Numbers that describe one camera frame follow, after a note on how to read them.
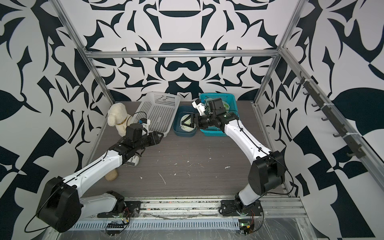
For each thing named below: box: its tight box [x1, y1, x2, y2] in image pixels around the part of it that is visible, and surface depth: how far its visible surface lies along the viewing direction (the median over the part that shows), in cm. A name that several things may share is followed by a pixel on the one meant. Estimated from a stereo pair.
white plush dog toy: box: [107, 102, 131, 137], surface depth 91 cm
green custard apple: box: [180, 125, 195, 132], surface depth 76 cm
